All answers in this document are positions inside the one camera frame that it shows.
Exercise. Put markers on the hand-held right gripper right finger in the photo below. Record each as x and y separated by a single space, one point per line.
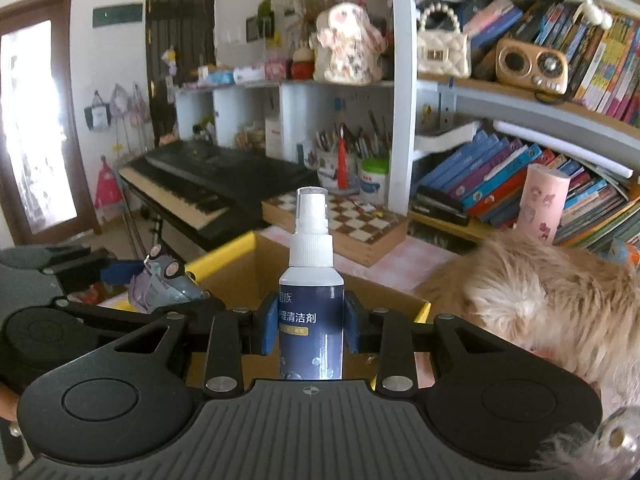
351 327

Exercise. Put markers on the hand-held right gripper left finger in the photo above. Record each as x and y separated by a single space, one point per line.
264 330

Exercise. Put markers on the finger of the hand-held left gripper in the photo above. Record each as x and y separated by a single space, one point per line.
120 271
150 316

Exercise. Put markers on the grey purple toy figure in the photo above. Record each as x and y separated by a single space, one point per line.
165 285

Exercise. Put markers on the white navy spray bottle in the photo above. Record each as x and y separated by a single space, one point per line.
310 310

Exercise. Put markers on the yellow cardboard box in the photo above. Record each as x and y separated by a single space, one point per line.
235 270

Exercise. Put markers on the person's left hand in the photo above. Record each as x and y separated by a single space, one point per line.
6 402

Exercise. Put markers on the wooden chessboard box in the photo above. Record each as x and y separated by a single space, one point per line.
360 230

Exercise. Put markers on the black electronic keyboard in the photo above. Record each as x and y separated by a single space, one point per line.
200 175

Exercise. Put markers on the brown framed glass door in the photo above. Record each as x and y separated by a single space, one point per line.
10 185

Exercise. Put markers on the white jar green lid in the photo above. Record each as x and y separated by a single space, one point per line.
374 182

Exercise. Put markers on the pen cup with pens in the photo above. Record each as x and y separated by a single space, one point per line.
330 170

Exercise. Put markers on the red tapered bottle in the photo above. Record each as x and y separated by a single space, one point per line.
343 165

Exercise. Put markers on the fluffy cream cat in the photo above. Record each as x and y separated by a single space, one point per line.
540 300

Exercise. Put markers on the row of blue spined books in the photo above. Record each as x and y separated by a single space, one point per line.
480 175

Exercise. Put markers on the white low shelf unit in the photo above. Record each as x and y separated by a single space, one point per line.
295 110

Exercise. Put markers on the pink printed cylinder cup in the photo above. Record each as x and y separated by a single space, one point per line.
542 200

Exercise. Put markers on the fluffy lilac pompom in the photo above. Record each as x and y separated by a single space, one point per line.
575 447

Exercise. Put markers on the dark wooden door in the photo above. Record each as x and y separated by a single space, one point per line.
180 20

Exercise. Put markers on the cream quilted handbag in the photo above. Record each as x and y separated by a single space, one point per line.
442 52

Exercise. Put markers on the wooden retro radio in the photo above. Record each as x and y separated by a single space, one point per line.
530 65

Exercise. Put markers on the row of colourful thin books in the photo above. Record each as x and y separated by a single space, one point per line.
600 60

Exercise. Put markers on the small bags hanging on wall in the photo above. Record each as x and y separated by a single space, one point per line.
120 107

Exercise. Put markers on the white metal bookshelf frame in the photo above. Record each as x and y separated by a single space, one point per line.
402 110

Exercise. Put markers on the green wall sign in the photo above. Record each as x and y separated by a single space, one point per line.
117 15

